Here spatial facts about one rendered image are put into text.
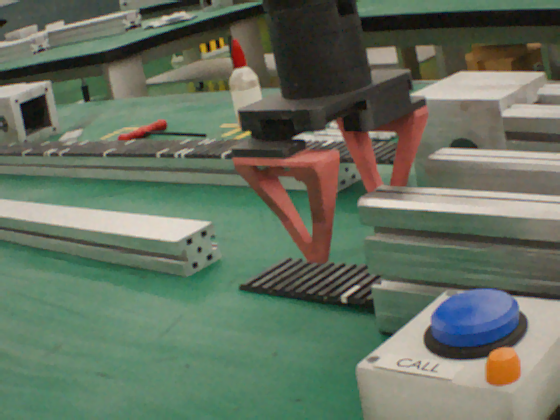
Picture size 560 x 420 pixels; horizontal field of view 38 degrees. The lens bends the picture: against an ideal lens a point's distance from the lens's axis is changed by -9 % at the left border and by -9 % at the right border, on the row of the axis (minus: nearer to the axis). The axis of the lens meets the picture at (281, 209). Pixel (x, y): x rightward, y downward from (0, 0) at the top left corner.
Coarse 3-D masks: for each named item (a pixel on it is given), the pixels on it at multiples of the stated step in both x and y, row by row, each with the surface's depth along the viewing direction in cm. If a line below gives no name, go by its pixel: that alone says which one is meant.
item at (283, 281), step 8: (304, 264) 64; (312, 264) 63; (320, 264) 63; (288, 272) 63; (296, 272) 63; (304, 272) 62; (272, 280) 62; (280, 280) 62; (288, 280) 61; (296, 280) 61; (264, 288) 61; (272, 288) 60; (280, 288) 60
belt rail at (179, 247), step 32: (0, 224) 86; (32, 224) 81; (64, 224) 77; (96, 224) 75; (128, 224) 73; (160, 224) 71; (192, 224) 69; (96, 256) 75; (128, 256) 71; (160, 256) 69; (192, 256) 67
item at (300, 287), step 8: (328, 264) 62; (336, 264) 62; (344, 264) 62; (312, 272) 62; (320, 272) 62; (328, 272) 61; (304, 280) 61; (312, 280) 60; (320, 280) 60; (288, 288) 60; (296, 288) 60; (304, 288) 59; (288, 296) 60; (296, 296) 59
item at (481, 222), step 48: (384, 192) 49; (432, 192) 48; (480, 192) 46; (528, 192) 49; (384, 240) 49; (432, 240) 48; (480, 240) 46; (528, 240) 43; (384, 288) 50; (432, 288) 49; (480, 288) 47; (528, 288) 43
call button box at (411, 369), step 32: (416, 320) 39; (544, 320) 36; (384, 352) 37; (416, 352) 36; (448, 352) 35; (480, 352) 34; (544, 352) 33; (384, 384) 35; (416, 384) 34; (448, 384) 33; (480, 384) 32; (512, 384) 31; (544, 384) 33; (384, 416) 36; (416, 416) 35; (448, 416) 34; (480, 416) 32; (512, 416) 31; (544, 416) 34
